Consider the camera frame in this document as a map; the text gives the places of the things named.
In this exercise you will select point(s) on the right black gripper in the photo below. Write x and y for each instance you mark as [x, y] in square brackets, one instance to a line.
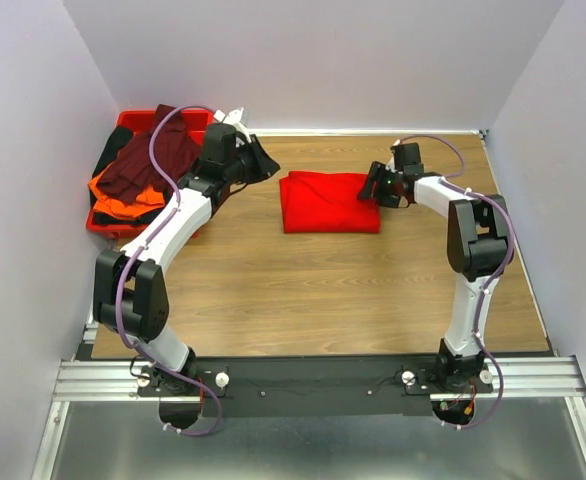
[377, 173]

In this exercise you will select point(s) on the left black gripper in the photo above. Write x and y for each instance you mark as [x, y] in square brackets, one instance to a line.
[265, 166]

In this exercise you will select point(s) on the bright red t shirt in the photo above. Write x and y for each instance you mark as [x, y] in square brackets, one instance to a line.
[315, 202]

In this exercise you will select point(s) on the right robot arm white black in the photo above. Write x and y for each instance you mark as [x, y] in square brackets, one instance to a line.
[480, 245]

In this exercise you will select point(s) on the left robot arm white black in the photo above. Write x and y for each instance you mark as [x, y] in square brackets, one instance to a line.
[129, 295]

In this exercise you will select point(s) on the red plastic bin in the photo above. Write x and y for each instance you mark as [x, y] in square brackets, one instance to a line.
[197, 120]

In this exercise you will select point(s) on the black t shirt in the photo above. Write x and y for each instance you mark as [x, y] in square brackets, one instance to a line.
[108, 210]

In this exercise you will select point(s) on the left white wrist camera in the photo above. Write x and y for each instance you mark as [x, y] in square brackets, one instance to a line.
[237, 119]

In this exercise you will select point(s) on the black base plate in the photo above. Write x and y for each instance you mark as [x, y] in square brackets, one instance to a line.
[310, 386]

